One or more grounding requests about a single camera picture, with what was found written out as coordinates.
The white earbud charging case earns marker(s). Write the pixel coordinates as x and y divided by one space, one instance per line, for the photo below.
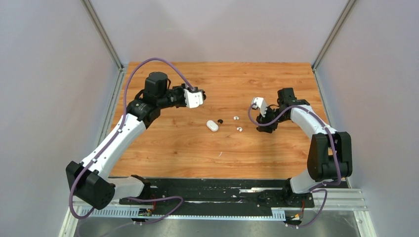
213 126

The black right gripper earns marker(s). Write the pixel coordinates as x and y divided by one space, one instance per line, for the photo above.
262 120

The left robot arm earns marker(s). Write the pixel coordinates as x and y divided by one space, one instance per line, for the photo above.
89 179

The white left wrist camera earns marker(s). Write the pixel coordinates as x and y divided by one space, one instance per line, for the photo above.
193 99

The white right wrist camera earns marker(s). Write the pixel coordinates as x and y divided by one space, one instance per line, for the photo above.
258 103

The left aluminium corner post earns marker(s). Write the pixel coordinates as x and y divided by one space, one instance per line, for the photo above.
102 33

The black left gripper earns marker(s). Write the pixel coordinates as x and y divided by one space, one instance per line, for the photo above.
181 88

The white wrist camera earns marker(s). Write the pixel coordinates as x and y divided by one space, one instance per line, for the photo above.
258 103
193 99

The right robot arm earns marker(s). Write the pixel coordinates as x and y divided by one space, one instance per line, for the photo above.
330 152

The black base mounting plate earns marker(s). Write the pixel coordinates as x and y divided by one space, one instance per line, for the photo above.
227 197

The aluminium corner post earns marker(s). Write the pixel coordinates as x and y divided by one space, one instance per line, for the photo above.
333 33
102 33

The right aluminium corner post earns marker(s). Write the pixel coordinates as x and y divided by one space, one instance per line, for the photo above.
333 33

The aluminium frame rail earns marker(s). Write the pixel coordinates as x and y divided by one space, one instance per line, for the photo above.
333 198

